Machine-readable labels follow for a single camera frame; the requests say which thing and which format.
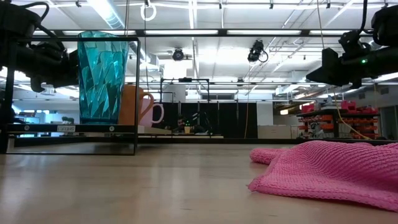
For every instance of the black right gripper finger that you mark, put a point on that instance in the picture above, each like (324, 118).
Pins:
(325, 68)

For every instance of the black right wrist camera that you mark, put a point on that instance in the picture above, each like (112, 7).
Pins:
(353, 43)

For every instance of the black ceiling camera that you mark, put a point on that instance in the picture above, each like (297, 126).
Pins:
(178, 54)
(256, 51)

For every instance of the orange mug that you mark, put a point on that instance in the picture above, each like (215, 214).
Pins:
(133, 105)

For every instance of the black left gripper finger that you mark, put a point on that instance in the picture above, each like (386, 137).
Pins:
(73, 70)

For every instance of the silver ceiling duct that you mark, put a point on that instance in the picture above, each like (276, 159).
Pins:
(105, 14)

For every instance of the wooden shelf with black frame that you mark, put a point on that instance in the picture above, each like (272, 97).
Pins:
(73, 128)

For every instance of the seated person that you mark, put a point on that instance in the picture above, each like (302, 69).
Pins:
(182, 124)

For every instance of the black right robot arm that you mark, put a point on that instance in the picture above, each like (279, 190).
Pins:
(385, 25)

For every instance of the black rectangular stand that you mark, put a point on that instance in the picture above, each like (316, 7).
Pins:
(161, 105)

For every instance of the pink knitted cloth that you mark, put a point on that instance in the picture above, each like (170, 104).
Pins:
(329, 174)

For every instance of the rack with red bins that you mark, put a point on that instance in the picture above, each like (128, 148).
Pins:
(342, 119)

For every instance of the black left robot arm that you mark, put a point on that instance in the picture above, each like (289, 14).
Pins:
(18, 17)

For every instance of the pale pink mug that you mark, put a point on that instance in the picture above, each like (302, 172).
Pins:
(154, 115)

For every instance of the teal faceted plastic tumbler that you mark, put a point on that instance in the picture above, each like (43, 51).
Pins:
(101, 81)

